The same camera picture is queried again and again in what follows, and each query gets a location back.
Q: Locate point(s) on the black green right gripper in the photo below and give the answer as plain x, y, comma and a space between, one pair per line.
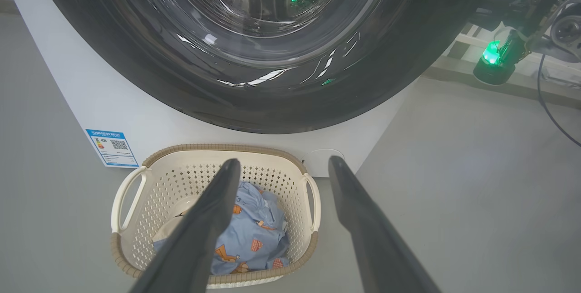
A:
497, 64

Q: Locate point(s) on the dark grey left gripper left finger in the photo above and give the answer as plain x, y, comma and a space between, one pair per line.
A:
190, 238

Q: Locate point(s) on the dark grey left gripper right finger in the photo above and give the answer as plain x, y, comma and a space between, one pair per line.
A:
376, 247

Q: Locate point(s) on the blue cartoon print garment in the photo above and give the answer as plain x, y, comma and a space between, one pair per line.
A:
254, 238

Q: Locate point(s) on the round dark glass washer door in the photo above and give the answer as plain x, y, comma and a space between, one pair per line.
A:
272, 98

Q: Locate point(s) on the cream perforated laundry basket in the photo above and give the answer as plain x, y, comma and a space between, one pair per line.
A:
136, 220

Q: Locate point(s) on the white front-load washing machine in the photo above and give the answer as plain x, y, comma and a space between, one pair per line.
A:
91, 102

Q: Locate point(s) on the round white filter cover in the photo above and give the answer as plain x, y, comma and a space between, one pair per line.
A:
320, 163

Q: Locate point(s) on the blue energy label sticker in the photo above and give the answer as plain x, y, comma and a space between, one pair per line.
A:
112, 148

